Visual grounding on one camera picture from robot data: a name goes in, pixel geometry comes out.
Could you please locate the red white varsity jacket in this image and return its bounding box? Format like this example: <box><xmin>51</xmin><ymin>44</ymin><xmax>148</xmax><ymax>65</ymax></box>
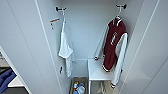
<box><xmin>93</xmin><ymin>17</ymin><xmax>130</xmax><ymax>90</ymax></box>

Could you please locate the white jacket hanger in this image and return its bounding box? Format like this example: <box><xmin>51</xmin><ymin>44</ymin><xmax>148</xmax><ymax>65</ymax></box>
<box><xmin>114</xmin><ymin>7</ymin><xmax>123</xmax><ymax>22</ymax></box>

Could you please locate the white wardrobe door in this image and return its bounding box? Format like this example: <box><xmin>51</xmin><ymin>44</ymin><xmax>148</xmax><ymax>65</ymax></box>
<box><xmin>128</xmin><ymin>0</ymin><xmax>168</xmax><ymax>94</ymax></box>
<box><xmin>0</xmin><ymin>0</ymin><xmax>60</xmax><ymax>94</ymax></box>

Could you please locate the white wardrobe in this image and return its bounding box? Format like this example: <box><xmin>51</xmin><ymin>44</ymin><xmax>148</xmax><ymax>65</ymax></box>
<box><xmin>0</xmin><ymin>0</ymin><xmax>168</xmax><ymax>94</ymax></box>

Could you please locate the white shirt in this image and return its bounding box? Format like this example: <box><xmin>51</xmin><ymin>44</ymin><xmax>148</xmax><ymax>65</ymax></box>
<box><xmin>57</xmin><ymin>19</ymin><xmax>76</xmax><ymax>79</ymax></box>

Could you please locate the white shirt hanger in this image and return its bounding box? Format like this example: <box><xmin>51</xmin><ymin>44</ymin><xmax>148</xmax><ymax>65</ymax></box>
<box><xmin>60</xmin><ymin>9</ymin><xmax>68</xmax><ymax>25</ymax></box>

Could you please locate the green orange item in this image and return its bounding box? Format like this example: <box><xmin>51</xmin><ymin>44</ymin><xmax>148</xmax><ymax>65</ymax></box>
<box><xmin>72</xmin><ymin>81</ymin><xmax>81</xmax><ymax>90</ymax></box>

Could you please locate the orange white sticker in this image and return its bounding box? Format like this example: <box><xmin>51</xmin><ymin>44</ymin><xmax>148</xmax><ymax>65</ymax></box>
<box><xmin>49</xmin><ymin>17</ymin><xmax>61</xmax><ymax>32</ymax></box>

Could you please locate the brown basket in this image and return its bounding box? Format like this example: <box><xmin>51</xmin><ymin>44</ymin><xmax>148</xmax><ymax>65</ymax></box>
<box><xmin>68</xmin><ymin>76</ymin><xmax>89</xmax><ymax>94</ymax></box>

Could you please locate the black wardrobe hook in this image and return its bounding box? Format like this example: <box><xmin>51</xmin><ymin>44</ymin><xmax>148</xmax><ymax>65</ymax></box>
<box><xmin>55</xmin><ymin>6</ymin><xmax>67</xmax><ymax>12</ymax></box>
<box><xmin>115</xmin><ymin>3</ymin><xmax>128</xmax><ymax>10</ymax></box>

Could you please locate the blue tray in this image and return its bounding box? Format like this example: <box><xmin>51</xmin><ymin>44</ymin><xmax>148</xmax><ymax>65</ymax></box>
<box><xmin>0</xmin><ymin>68</ymin><xmax>16</xmax><ymax>94</ymax></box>

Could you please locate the small black wall fitting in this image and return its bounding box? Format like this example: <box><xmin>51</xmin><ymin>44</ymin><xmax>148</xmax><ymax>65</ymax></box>
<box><xmin>58</xmin><ymin>66</ymin><xmax>64</xmax><ymax>75</ymax></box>

